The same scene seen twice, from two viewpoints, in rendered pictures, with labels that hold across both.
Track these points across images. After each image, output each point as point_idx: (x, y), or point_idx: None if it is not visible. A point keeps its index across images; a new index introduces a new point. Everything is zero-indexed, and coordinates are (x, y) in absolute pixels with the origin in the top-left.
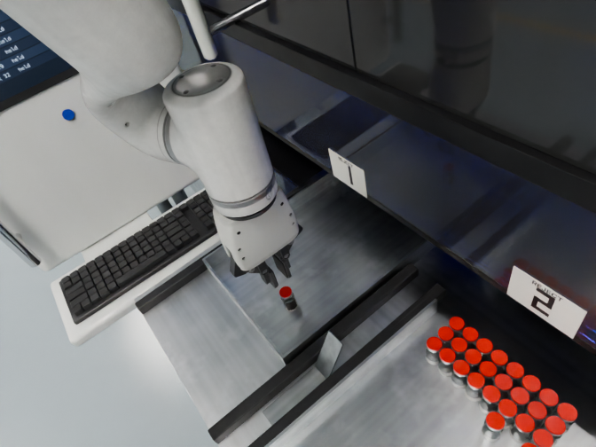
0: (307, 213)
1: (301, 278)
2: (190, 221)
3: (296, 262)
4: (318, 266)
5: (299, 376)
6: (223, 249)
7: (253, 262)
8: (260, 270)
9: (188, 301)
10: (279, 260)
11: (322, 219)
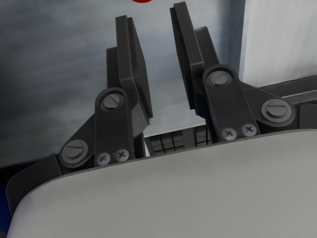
0: (35, 121)
1: (84, 9)
2: (194, 144)
3: (84, 46)
4: (36, 17)
5: None
6: (198, 118)
7: (315, 174)
8: (244, 96)
9: (288, 60)
10: (139, 91)
11: (7, 104)
